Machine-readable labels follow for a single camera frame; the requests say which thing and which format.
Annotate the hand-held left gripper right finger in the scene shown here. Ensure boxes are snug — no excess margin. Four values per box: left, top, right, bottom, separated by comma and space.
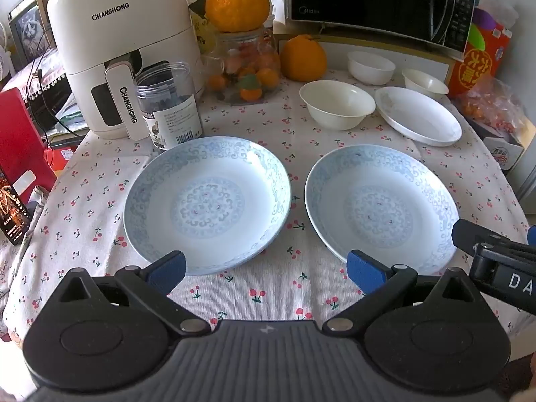
322, 250, 482, 336

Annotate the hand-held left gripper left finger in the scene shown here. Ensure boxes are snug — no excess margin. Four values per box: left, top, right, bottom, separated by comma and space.
56, 251, 211, 336

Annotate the blue patterned plate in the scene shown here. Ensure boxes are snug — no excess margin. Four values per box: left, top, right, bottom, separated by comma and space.
123, 136, 292, 276
304, 146, 459, 278

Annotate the plain white plate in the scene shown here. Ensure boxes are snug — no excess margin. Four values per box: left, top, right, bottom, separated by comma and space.
374, 86, 462, 147

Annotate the white bowl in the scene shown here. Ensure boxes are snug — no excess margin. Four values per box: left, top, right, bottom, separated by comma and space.
299, 80, 376, 131
402, 68, 450, 102
347, 51, 396, 85

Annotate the black and white cardboard box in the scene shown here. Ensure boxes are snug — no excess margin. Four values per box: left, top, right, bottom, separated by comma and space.
475, 117, 528, 177

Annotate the cherry print tablecloth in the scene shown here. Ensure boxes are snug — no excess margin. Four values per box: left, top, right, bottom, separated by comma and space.
0, 65, 530, 344

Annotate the clear bag of snacks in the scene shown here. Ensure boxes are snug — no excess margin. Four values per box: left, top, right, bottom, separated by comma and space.
454, 77, 532, 135

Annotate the red gift box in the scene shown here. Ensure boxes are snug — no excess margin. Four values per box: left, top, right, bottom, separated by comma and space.
448, 8, 514, 99

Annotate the clear jar with dark contents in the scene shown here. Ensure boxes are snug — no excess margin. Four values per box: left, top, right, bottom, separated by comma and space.
134, 62, 204, 151

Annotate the wooden microwave stand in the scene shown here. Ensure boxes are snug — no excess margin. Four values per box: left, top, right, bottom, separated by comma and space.
272, 29, 461, 88

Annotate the red chair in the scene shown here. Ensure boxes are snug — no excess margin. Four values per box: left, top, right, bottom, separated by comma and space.
0, 88, 57, 181

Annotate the glass jar of small oranges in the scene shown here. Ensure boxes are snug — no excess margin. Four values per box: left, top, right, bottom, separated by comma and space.
201, 25, 282, 105

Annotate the white plastic bag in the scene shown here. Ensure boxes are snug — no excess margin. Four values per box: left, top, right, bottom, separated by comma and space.
477, 0, 522, 30

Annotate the pink lace cloth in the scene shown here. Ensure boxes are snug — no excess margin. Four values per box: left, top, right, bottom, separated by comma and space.
0, 48, 68, 93

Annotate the white air fryer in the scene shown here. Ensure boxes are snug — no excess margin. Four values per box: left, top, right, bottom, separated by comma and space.
46, 0, 206, 141

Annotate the framed cat picture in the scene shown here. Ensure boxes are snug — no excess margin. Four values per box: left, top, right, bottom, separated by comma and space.
8, 0, 53, 65

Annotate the black cable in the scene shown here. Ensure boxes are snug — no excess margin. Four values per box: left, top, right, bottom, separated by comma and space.
25, 29, 84, 135

